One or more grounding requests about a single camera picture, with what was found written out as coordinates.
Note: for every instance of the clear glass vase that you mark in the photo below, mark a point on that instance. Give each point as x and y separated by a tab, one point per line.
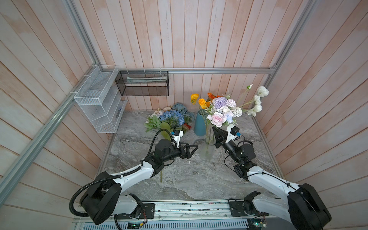
208	147

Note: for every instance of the white wire mesh shelf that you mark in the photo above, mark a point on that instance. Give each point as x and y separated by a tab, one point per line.
100	99

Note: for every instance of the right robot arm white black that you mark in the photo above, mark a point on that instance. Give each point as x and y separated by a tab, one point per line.
298	204

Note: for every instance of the teal ceramic vase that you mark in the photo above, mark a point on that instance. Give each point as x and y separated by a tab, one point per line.
200	125

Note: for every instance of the white ranunculus flower stem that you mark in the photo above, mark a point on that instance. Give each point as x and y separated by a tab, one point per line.
261	92

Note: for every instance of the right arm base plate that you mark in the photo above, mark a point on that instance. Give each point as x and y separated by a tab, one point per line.
237	210

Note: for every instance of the orange gerbera flower stem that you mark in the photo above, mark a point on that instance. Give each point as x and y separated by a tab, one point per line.
212	97

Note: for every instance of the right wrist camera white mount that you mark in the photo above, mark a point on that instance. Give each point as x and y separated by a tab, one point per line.
233	133

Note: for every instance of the cream rose greenery bunch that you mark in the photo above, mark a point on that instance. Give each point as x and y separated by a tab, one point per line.
155	120

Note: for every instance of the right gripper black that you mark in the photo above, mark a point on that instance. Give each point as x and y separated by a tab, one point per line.
221	141

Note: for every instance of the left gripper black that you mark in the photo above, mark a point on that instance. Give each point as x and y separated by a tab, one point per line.
187	154

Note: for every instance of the pink purple mixed bouquet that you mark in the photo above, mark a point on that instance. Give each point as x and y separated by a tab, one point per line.
223	111

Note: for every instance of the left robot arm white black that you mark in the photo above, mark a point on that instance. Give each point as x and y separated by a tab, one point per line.
103	197

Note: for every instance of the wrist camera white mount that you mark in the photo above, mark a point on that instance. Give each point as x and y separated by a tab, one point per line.
176	136
233	133

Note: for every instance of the black mesh wall basket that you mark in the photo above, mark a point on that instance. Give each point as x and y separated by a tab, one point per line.
143	83

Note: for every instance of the aluminium front rail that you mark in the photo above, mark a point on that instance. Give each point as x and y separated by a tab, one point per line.
196	213

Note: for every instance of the yellow poppy flower stem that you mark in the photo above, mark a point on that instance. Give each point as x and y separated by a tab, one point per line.
203	106

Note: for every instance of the blue hydrangea flower stem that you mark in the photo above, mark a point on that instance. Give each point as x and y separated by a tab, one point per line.
172	115

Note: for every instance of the dusty blue flower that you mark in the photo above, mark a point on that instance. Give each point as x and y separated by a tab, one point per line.
188	115

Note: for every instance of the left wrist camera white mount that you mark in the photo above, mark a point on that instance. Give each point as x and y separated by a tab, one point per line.
176	136

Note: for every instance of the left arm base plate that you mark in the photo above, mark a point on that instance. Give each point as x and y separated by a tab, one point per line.
145	211

